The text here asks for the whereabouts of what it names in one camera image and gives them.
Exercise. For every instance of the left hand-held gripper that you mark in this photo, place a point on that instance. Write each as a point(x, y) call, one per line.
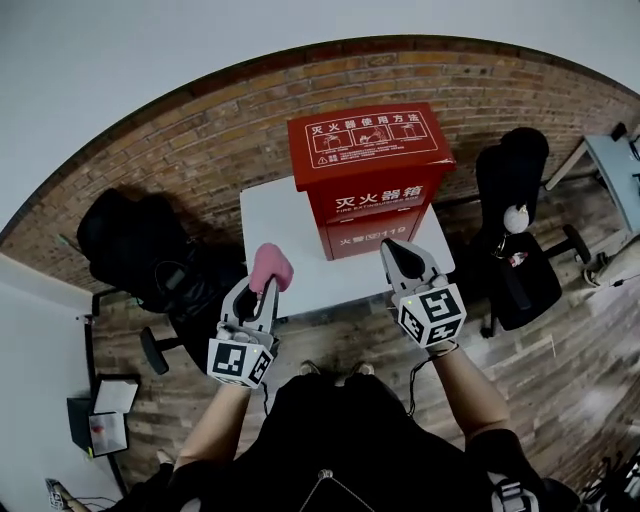
point(235, 357)

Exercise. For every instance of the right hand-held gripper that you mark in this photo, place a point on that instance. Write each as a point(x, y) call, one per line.
point(432, 312)

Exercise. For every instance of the pink cloth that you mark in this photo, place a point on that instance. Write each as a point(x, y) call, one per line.
point(270, 267)

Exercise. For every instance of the red fire extinguisher box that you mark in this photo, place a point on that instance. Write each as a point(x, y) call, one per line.
point(370, 165)

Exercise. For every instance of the person's right forearm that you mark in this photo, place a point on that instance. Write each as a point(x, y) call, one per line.
point(467, 395)

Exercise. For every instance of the person's left forearm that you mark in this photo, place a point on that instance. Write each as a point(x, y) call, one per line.
point(215, 425)

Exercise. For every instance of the person's left shoe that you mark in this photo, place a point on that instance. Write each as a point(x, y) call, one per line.
point(309, 368)

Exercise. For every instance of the person's shoe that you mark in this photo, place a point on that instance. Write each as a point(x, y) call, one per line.
point(309, 368)
point(362, 369)

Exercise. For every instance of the person's right shoe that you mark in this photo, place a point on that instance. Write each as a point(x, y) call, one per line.
point(362, 369)

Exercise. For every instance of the black office chair with bags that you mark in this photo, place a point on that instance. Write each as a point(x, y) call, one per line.
point(150, 260)

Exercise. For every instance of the small plastic bottle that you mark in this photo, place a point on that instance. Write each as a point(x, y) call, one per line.
point(517, 258)

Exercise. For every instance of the white round plush toy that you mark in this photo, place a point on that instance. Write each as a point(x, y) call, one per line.
point(516, 218)

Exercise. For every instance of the person's black clothing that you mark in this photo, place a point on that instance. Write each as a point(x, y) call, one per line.
point(340, 440)

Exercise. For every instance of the black box with papers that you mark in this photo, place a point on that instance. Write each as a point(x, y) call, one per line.
point(102, 420)

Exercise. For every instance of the white office desk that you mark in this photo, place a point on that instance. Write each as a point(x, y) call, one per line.
point(615, 175)

